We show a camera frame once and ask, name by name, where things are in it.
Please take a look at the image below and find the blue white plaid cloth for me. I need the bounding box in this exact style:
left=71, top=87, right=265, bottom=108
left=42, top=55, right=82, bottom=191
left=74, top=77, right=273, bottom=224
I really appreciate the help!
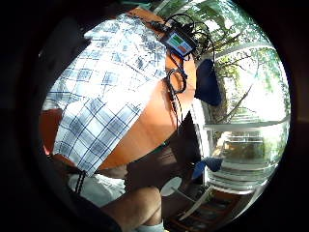
left=42, top=13, right=169, bottom=178

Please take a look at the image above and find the black device with coloured screen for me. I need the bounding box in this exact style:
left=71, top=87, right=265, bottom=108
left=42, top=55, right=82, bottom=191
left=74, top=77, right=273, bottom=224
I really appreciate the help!
left=158, top=28, right=198, bottom=60

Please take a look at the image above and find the white round side table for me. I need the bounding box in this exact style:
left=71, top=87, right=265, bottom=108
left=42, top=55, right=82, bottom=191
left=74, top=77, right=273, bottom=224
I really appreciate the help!
left=159, top=176, right=214, bottom=222

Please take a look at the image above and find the black looped cable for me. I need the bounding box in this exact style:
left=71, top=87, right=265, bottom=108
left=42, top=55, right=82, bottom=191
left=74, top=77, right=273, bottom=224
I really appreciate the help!
left=165, top=52, right=189, bottom=131

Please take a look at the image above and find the black cable bundle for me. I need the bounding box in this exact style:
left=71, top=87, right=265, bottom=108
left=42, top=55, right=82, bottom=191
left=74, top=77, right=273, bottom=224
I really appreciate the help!
left=150, top=13, right=217, bottom=67

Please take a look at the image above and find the black drawstring cord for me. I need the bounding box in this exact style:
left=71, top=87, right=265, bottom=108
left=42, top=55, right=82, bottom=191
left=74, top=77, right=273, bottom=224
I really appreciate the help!
left=74, top=169, right=88, bottom=195

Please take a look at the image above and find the white window frame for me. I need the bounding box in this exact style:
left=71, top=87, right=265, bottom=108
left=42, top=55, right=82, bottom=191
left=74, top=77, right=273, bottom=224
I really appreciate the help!
left=189, top=41, right=292, bottom=196

